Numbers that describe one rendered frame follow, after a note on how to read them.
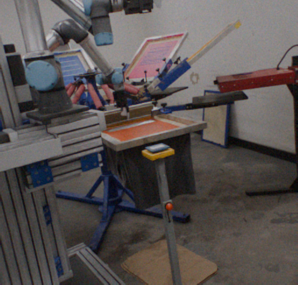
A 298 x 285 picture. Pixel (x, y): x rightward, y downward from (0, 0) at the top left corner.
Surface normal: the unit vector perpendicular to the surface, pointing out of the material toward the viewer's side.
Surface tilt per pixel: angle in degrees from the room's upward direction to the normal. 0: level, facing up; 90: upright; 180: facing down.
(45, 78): 98
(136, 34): 90
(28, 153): 90
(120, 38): 90
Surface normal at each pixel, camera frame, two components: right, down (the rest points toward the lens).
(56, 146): 0.52, 0.13
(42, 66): 0.13, 0.35
